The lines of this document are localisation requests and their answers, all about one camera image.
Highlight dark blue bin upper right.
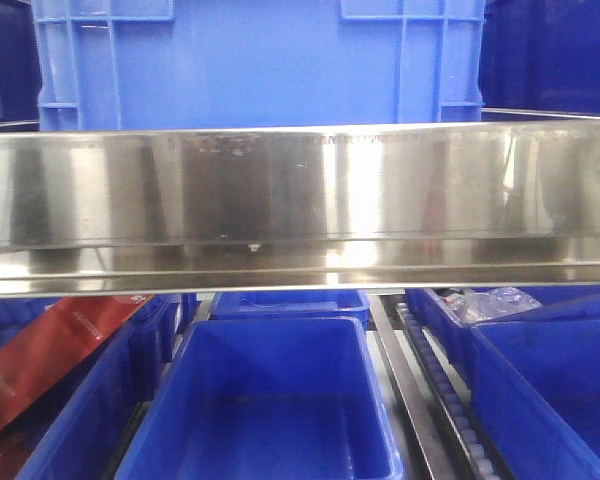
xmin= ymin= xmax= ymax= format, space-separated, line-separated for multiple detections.
xmin=479 ymin=1 xmax=600 ymax=115

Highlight dark blue bin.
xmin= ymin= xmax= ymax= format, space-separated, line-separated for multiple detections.
xmin=479 ymin=1 xmax=600 ymax=115
xmin=0 ymin=1 xmax=41 ymax=123

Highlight red foil package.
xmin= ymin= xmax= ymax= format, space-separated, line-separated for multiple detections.
xmin=0 ymin=294 xmax=152 ymax=432

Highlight stainless steel shelf front rail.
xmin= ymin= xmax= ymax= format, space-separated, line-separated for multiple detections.
xmin=0 ymin=118 xmax=600 ymax=297

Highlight dark blue bin upper left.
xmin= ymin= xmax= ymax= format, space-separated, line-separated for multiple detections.
xmin=0 ymin=1 xmax=41 ymax=123

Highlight blue bin rear middle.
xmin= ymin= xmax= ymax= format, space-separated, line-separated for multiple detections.
xmin=209 ymin=289 xmax=370 ymax=327

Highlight steel divider rail left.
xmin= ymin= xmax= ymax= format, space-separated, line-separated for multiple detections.
xmin=370 ymin=295 xmax=448 ymax=479

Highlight white roller track right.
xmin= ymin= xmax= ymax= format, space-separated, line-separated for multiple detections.
xmin=395 ymin=302 xmax=511 ymax=479

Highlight blue bin lower left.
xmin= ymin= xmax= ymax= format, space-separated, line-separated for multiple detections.
xmin=0 ymin=295 xmax=186 ymax=479

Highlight blue bin rear right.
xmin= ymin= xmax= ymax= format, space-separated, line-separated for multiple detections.
xmin=405 ymin=285 xmax=600 ymax=385

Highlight light blue plastic bin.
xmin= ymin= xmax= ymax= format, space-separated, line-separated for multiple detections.
xmin=32 ymin=1 xmax=485 ymax=130

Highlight blue bin lower right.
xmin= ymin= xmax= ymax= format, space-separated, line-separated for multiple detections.
xmin=471 ymin=297 xmax=600 ymax=479

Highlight blue bin lower middle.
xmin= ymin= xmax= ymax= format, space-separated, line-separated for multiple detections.
xmin=116 ymin=318 xmax=405 ymax=479

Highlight clear plastic bag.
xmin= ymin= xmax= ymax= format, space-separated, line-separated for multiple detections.
xmin=449 ymin=287 xmax=542 ymax=324

